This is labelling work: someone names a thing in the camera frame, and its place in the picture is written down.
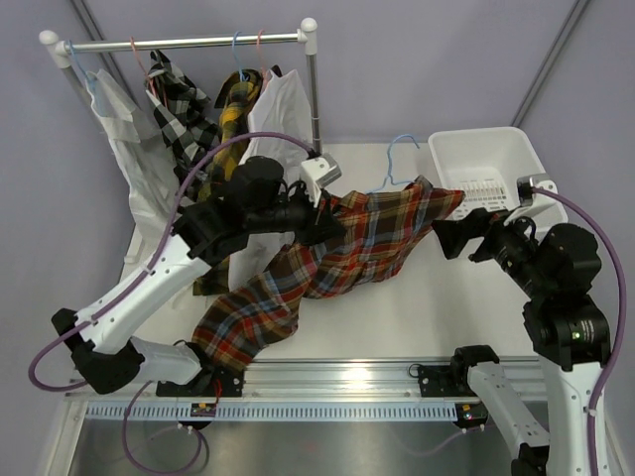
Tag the pink hanger of white shirt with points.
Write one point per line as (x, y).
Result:
(262, 63)

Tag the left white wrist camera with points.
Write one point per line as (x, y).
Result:
(317, 173)

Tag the aluminium mounting rail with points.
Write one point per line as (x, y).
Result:
(330, 380)

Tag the blue hanger of yellow shirt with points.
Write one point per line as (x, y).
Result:
(237, 54)

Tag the light blue wire hanger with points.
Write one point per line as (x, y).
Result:
(389, 177)

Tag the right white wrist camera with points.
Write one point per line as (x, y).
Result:
(531, 194)

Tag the white shirt on pink hanger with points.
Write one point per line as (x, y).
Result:
(284, 108)

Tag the red brown plaid shirt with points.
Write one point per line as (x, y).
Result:
(381, 231)

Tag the metal clothes rack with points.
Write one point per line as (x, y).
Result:
(306, 35)

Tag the yellow black plaid shirt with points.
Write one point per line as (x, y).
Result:
(235, 100)

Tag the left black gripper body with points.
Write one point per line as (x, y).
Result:
(289, 214)

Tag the black white checkered shirt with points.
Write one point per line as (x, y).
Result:
(178, 107)

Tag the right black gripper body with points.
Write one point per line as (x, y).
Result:
(514, 250)

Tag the white plastic basket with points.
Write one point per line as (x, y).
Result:
(485, 165)

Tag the white shirt on blue hanger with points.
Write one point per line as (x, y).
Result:
(140, 154)

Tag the white slotted cable duct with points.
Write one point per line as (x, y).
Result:
(271, 411)

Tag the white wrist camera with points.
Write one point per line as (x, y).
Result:
(531, 194)
(317, 173)

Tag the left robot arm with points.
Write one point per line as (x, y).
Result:
(256, 200)

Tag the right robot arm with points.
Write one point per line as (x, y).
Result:
(569, 334)

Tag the pink hanger of checkered shirt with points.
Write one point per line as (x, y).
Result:
(139, 59)

